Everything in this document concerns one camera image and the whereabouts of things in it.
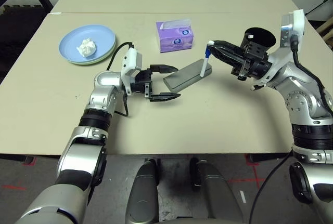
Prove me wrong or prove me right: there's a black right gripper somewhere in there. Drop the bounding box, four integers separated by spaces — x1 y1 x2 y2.
207 40 274 82

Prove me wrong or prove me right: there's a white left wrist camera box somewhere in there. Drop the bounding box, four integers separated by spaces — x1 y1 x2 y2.
121 47 143 96

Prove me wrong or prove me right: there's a black table foot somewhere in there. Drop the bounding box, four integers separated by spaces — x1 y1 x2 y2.
0 153 34 164
248 153 293 165

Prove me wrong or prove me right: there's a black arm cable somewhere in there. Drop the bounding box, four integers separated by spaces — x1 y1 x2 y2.
105 42 135 117
249 33 333 224

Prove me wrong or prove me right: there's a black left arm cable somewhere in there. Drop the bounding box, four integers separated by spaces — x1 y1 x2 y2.
105 42 135 117

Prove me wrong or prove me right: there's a grey glasses case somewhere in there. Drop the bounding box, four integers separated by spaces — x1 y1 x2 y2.
163 58 213 92

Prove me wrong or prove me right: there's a red floor tape mark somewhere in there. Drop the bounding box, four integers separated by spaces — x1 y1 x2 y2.
228 154 266 196

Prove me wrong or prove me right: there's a grey robot right leg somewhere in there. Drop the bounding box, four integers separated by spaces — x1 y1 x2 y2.
189 157 245 224

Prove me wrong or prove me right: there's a black plastic cup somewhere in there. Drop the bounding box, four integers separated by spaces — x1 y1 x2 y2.
240 27 276 53

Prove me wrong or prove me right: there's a grey robot waist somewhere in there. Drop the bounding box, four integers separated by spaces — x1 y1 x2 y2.
156 216 216 224

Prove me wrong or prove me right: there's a black foam mat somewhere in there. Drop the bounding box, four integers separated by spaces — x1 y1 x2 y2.
0 4 50 58

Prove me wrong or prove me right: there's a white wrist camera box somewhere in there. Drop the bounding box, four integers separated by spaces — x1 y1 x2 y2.
280 9 305 52
121 47 143 96

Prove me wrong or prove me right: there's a green plastic plate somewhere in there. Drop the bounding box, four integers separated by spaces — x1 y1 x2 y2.
63 41 117 66

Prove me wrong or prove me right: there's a white tissue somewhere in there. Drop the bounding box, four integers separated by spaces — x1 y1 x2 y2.
76 37 97 58

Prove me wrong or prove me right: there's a grey robot leg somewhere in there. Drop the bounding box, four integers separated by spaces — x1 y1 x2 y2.
125 158 161 224
189 157 245 224

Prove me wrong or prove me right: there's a purple tissue pack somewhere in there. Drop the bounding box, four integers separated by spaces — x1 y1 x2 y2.
155 18 195 54

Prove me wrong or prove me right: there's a blue and white marker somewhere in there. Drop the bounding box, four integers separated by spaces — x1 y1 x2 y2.
200 40 215 78

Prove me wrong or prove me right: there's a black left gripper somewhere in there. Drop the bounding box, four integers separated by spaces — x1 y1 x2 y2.
130 64 182 103

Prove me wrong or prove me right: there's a grey robot left leg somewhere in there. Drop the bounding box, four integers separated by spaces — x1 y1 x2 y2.
125 158 161 224

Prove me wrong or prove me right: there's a blue plastic plate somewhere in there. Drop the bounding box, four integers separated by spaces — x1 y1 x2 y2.
59 24 117 63

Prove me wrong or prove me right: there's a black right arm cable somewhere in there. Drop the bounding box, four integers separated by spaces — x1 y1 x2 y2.
249 33 333 224

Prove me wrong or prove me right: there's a wooden frame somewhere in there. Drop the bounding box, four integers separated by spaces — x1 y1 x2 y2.
317 17 333 48

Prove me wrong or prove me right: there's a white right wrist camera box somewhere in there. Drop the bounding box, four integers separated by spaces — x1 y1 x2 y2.
280 9 305 52

